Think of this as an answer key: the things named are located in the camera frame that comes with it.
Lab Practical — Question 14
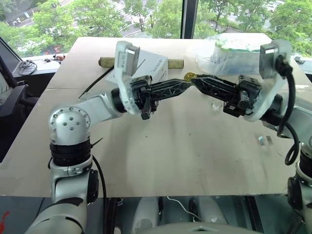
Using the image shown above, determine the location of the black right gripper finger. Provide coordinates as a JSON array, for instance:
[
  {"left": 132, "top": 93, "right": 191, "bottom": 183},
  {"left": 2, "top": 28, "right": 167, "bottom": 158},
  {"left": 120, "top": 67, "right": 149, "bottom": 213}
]
[
  {"left": 192, "top": 80, "right": 241, "bottom": 104},
  {"left": 192, "top": 74, "right": 242, "bottom": 90}
]

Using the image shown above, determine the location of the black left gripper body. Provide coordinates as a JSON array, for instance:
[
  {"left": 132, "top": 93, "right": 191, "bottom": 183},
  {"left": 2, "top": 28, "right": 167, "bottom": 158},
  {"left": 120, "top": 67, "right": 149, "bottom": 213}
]
[{"left": 130, "top": 75, "right": 159, "bottom": 120}]

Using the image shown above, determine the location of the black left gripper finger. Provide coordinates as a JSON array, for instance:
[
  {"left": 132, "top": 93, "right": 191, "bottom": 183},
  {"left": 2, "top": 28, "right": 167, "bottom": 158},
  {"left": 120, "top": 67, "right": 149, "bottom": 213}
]
[
  {"left": 151, "top": 83, "right": 193, "bottom": 101},
  {"left": 150, "top": 78, "right": 193, "bottom": 91}
]

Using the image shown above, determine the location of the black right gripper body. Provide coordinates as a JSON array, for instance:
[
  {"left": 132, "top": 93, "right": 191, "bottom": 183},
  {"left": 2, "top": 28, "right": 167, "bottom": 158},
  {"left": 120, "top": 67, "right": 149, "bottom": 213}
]
[{"left": 223, "top": 74, "right": 262, "bottom": 118}]

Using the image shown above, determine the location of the white box with slot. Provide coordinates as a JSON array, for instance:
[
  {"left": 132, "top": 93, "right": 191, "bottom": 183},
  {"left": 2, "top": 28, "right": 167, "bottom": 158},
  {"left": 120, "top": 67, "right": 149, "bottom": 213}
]
[{"left": 104, "top": 49, "right": 169, "bottom": 86}]

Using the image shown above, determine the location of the brown cardboard tube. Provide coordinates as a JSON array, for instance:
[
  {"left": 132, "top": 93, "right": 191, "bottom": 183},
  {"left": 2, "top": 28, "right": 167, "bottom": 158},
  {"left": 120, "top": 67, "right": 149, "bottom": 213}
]
[{"left": 98, "top": 57, "right": 185, "bottom": 69}]

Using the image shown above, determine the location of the clear plastic bag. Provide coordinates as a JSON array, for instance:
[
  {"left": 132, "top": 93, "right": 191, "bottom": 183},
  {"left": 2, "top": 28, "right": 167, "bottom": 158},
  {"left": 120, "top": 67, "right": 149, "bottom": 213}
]
[{"left": 184, "top": 33, "right": 272, "bottom": 77}]

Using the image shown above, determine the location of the thin black strip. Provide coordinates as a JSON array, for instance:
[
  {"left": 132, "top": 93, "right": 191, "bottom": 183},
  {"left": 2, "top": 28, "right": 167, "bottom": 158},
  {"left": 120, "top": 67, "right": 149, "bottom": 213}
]
[{"left": 78, "top": 58, "right": 147, "bottom": 99}]

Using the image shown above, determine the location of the black zip tie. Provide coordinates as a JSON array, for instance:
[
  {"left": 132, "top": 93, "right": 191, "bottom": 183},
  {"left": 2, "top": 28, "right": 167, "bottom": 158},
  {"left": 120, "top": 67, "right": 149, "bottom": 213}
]
[{"left": 89, "top": 137, "right": 103, "bottom": 148}]

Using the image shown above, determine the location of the white rounded leg shell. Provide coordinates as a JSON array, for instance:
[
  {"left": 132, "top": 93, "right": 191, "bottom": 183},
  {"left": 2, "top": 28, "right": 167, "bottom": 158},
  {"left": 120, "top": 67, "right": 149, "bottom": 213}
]
[
  {"left": 132, "top": 196, "right": 161, "bottom": 234},
  {"left": 194, "top": 196, "right": 228, "bottom": 225}
]

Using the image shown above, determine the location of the black chair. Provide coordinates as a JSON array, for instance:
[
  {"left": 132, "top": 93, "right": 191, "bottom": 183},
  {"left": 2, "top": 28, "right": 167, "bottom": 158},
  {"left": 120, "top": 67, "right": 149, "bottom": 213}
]
[{"left": 0, "top": 55, "right": 41, "bottom": 147}]

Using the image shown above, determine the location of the grey robot torso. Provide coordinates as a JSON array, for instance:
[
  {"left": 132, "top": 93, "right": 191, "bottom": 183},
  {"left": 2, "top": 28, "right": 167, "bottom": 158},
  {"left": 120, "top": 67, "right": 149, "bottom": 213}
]
[{"left": 116, "top": 221, "right": 255, "bottom": 234}]

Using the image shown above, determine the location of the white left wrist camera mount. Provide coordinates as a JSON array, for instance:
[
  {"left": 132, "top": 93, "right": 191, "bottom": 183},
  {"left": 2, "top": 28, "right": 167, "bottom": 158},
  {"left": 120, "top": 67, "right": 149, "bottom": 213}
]
[{"left": 114, "top": 40, "right": 145, "bottom": 116}]

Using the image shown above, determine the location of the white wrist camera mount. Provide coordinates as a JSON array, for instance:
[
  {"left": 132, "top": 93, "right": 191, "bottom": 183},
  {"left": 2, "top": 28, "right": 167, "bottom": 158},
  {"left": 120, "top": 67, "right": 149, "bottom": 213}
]
[
  {"left": 114, "top": 40, "right": 145, "bottom": 116},
  {"left": 243, "top": 39, "right": 293, "bottom": 122}
]

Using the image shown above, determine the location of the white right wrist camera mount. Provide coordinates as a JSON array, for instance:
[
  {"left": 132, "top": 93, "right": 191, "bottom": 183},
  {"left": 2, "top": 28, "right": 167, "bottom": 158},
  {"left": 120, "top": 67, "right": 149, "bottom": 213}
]
[{"left": 243, "top": 39, "right": 293, "bottom": 122}]

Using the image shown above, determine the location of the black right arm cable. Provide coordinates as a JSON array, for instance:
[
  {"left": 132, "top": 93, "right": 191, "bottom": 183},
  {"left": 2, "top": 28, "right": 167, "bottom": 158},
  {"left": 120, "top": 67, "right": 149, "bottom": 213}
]
[{"left": 276, "top": 54, "right": 301, "bottom": 167}]

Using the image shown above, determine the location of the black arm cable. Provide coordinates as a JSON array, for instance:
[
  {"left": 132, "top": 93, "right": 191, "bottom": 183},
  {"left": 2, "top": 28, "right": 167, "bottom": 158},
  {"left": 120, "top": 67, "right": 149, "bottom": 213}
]
[
  {"left": 92, "top": 155, "right": 108, "bottom": 234},
  {"left": 276, "top": 54, "right": 301, "bottom": 167}
]

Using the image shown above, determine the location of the black window frame post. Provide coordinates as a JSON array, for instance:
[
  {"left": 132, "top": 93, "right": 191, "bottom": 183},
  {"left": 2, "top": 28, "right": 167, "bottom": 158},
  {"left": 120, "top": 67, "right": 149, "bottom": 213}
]
[{"left": 180, "top": 0, "right": 200, "bottom": 39}]

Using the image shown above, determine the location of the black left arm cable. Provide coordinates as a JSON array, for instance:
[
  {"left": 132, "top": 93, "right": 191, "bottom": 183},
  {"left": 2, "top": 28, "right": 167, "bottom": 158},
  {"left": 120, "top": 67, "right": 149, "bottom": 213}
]
[{"left": 92, "top": 155, "right": 108, "bottom": 234}]

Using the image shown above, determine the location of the thin white wire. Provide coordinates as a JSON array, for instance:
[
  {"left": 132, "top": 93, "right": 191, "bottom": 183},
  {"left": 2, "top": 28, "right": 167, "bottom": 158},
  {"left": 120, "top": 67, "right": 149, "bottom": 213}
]
[{"left": 167, "top": 197, "right": 203, "bottom": 222}]

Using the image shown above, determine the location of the bundle of black cables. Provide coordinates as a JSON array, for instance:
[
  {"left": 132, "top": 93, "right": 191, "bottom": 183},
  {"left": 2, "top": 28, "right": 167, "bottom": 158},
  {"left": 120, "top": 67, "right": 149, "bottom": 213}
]
[{"left": 17, "top": 59, "right": 38, "bottom": 75}]

